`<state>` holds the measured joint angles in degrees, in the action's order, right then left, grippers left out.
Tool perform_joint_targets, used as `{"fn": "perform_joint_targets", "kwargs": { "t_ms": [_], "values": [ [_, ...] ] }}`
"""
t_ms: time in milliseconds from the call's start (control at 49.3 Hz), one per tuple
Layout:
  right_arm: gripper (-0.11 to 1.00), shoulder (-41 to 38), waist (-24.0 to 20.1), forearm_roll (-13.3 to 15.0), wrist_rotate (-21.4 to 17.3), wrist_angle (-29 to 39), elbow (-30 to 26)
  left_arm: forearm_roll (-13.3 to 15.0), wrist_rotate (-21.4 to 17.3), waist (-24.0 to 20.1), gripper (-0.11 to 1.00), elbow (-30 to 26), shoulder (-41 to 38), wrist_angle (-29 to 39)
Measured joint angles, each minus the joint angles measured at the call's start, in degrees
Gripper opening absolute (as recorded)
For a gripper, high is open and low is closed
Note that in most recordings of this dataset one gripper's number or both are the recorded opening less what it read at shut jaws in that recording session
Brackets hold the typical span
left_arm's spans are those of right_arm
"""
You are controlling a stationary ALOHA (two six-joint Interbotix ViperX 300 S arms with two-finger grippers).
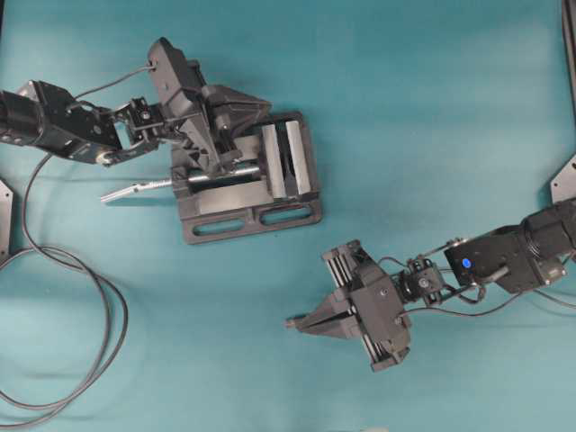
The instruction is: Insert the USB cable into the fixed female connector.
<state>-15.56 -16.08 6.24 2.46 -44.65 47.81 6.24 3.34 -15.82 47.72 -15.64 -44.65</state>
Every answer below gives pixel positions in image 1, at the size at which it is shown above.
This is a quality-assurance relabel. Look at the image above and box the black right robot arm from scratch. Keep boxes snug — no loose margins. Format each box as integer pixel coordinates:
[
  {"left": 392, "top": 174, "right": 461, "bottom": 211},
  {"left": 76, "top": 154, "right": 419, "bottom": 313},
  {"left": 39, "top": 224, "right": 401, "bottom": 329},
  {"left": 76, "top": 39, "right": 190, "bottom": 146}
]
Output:
[{"left": 286, "top": 199, "right": 575, "bottom": 372}]

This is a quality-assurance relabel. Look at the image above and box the black metal bench vise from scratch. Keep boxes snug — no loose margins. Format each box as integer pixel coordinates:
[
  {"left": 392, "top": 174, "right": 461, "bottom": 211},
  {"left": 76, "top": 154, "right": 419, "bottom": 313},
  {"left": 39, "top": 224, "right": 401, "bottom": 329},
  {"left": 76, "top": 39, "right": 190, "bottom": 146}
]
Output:
[{"left": 171, "top": 111, "right": 322, "bottom": 244}]

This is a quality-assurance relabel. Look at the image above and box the black USB cable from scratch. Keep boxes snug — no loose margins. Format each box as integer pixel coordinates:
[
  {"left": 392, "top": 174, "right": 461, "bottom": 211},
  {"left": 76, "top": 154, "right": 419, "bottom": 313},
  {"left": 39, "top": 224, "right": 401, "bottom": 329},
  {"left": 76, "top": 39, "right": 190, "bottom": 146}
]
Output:
[{"left": 0, "top": 152, "right": 130, "bottom": 428}]

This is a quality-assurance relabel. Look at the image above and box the grey right mounting plate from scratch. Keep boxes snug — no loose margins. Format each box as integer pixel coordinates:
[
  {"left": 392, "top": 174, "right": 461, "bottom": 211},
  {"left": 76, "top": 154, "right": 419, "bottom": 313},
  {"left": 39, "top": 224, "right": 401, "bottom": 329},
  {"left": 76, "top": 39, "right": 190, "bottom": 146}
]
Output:
[{"left": 550, "top": 155, "right": 576, "bottom": 203}]

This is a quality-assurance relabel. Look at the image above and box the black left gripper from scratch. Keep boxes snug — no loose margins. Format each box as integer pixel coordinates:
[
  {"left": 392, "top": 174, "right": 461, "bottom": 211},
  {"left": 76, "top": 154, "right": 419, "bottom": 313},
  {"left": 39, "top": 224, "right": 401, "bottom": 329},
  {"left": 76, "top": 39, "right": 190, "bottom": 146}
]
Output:
[{"left": 148, "top": 38, "right": 272, "bottom": 176}]

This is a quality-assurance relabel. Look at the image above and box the silver vise screw handle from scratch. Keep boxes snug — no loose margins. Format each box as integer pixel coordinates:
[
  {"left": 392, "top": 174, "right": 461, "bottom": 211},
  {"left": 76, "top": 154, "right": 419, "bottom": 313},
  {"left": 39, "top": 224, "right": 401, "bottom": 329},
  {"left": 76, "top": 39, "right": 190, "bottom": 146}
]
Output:
[{"left": 100, "top": 166, "right": 261, "bottom": 203}]

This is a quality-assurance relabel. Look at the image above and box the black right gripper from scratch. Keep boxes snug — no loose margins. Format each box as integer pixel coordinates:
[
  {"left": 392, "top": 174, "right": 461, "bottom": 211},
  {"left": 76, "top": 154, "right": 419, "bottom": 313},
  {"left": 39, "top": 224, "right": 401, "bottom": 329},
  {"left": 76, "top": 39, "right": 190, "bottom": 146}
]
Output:
[{"left": 294, "top": 240, "right": 410, "bottom": 372}]

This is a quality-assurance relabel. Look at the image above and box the grey left mounting plate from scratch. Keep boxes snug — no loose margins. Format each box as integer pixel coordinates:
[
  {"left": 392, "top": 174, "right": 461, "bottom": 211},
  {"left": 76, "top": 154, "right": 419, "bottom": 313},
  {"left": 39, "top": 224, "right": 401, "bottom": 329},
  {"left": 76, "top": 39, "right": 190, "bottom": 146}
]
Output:
[{"left": 0, "top": 180, "right": 14, "bottom": 263}]

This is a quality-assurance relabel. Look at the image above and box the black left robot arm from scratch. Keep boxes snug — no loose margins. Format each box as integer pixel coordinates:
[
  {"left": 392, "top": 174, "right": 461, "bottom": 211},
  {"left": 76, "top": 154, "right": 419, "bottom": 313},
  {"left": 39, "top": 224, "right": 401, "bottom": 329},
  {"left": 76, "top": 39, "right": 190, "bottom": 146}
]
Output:
[{"left": 1, "top": 38, "right": 272, "bottom": 176}]

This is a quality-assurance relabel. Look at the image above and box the grey mounting plate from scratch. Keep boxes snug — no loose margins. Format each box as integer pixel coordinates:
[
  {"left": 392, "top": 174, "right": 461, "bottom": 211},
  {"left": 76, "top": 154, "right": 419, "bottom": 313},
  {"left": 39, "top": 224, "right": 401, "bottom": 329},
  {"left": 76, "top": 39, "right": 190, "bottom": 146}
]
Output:
[
  {"left": 550, "top": 155, "right": 576, "bottom": 203},
  {"left": 0, "top": 180, "right": 14, "bottom": 263}
]

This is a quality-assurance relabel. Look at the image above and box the black aluminium frame rail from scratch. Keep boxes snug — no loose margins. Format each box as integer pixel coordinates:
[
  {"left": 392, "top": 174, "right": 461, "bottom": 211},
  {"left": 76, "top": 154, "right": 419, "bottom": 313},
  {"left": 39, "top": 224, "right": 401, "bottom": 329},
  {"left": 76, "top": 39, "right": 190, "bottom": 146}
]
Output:
[{"left": 562, "top": 0, "right": 575, "bottom": 102}]

